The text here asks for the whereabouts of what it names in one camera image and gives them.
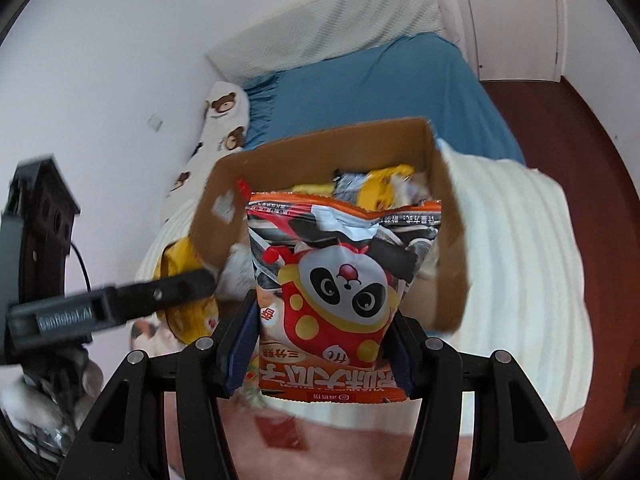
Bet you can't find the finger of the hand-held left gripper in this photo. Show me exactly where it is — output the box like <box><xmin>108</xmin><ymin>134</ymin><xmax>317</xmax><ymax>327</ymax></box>
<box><xmin>112</xmin><ymin>268</ymin><xmax>218</xmax><ymax>321</ymax></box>

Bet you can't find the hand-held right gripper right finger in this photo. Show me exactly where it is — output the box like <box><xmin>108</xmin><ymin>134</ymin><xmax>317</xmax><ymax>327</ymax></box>
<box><xmin>382</xmin><ymin>307</ymin><xmax>573</xmax><ymax>480</ymax></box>

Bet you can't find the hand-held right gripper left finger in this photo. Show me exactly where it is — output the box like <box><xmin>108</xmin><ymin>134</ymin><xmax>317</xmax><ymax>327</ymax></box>
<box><xmin>55</xmin><ymin>287</ymin><xmax>261</xmax><ymax>480</ymax></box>

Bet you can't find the yellow orange snack packet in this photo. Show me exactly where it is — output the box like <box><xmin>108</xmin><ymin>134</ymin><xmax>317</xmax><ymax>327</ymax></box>
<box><xmin>152</xmin><ymin>237</ymin><xmax>221</xmax><ymax>343</ymax></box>

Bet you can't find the orange panda snack packet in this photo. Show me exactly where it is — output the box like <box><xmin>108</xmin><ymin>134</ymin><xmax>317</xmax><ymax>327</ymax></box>
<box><xmin>246</xmin><ymin>191</ymin><xmax>443</xmax><ymax>405</ymax></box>

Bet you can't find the cardboard box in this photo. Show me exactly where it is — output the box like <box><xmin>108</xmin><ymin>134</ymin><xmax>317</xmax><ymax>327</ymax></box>
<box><xmin>189</xmin><ymin>116</ymin><xmax>471</xmax><ymax>333</ymax></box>

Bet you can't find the dark red snack packet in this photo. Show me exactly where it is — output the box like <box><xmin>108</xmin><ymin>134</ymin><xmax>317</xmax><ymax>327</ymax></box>
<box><xmin>254</xmin><ymin>412</ymin><xmax>308</xmax><ymax>453</ymax></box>

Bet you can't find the cat printed striped blanket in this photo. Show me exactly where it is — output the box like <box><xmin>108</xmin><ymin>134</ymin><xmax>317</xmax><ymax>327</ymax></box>
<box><xmin>127</xmin><ymin>137</ymin><xmax>593</xmax><ymax>480</ymax></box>

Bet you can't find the bear print long pillow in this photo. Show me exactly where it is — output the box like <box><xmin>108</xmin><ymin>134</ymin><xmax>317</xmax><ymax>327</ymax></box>
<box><xmin>162</xmin><ymin>81</ymin><xmax>251</xmax><ymax>226</ymax></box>

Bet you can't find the black yellow snack packet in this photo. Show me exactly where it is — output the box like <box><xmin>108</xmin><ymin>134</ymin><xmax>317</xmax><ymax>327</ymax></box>
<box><xmin>332</xmin><ymin>164</ymin><xmax>431</xmax><ymax>211</ymax></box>

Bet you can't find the blue bed sheet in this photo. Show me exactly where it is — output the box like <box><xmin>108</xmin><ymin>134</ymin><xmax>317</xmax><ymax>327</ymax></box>
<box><xmin>243</xmin><ymin>32</ymin><xmax>526</xmax><ymax>166</ymax></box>

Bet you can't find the grey textured pillow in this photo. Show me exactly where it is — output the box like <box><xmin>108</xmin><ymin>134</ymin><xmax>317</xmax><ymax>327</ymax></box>
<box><xmin>206</xmin><ymin>0</ymin><xmax>446</xmax><ymax>86</ymax></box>

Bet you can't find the white door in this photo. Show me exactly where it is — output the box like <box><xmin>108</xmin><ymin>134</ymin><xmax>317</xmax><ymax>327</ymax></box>
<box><xmin>457</xmin><ymin>0</ymin><xmax>566</xmax><ymax>83</ymax></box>

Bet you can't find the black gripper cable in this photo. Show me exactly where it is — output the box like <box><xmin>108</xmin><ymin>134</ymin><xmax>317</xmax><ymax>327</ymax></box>
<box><xmin>70</xmin><ymin>242</ymin><xmax>93</xmax><ymax>291</ymax></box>

